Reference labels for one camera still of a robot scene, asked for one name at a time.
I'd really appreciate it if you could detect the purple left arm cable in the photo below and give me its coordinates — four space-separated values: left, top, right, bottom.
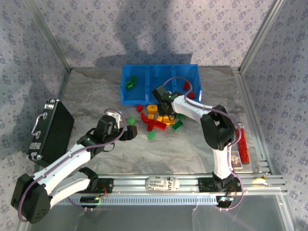
18 108 126 222

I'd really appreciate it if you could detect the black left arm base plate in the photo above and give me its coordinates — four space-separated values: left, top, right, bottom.
95 177 114 194

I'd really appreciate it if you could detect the wide aluminium base rail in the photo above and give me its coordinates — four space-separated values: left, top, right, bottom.
26 172 288 196

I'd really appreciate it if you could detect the grey slotted cable duct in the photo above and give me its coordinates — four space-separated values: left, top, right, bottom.
54 194 218 205

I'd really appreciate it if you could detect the small black control board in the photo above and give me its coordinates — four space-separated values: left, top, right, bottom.
216 195 233 208
79 195 101 208

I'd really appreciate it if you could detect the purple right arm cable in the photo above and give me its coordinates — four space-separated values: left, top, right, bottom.
163 76 245 212

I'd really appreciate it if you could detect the white printed label roll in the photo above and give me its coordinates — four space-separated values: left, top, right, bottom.
144 176 180 192

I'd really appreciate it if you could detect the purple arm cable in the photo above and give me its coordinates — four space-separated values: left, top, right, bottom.
163 76 245 212
18 108 126 222

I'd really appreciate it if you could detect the floral patterned backdrop cloth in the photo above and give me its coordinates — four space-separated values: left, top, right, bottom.
31 0 277 70
0 0 69 231
240 0 308 231

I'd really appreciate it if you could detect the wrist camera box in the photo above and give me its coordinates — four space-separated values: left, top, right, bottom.
105 111 123 126
152 85 170 103

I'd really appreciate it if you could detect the small printed card box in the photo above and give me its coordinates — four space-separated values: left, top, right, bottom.
230 151 244 169

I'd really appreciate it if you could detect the yellow lego brick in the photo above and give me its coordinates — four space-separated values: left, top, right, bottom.
163 115 178 125

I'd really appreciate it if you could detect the black case with silver handle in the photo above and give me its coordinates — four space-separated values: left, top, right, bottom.
27 98 75 168

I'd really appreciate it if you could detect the long green lego brick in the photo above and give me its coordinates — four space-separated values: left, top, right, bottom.
171 120 184 131

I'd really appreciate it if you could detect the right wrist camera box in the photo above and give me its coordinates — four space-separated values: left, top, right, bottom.
152 85 170 103

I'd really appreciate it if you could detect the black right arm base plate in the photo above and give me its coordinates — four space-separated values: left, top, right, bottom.
198 177 243 193

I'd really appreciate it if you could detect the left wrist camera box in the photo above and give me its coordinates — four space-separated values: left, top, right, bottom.
105 111 123 126

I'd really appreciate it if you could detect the blue three-compartment plastic bin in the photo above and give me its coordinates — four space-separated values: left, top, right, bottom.
119 63 203 107

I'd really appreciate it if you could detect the aluminium corner frame post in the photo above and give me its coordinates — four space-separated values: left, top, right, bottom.
24 0 72 72
239 0 286 73

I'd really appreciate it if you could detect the red glitter bar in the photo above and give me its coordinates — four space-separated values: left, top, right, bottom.
236 122 251 165

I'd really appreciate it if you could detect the crumpled yellow tape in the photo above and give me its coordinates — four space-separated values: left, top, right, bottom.
252 175 268 186

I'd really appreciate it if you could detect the aluminium side frame rail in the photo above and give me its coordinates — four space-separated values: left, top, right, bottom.
57 68 72 103
232 67 275 175

